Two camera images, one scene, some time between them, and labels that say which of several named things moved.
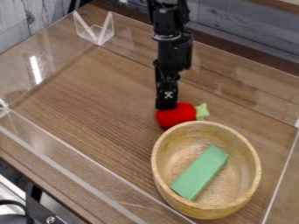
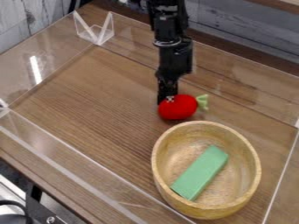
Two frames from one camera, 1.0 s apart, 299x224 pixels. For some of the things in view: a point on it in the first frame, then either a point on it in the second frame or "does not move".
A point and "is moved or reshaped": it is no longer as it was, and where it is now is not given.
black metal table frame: (38, 213) does not move
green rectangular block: (202, 173) does not move
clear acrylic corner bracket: (96, 34) does not move
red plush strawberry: (186, 113) is moved or reshaped
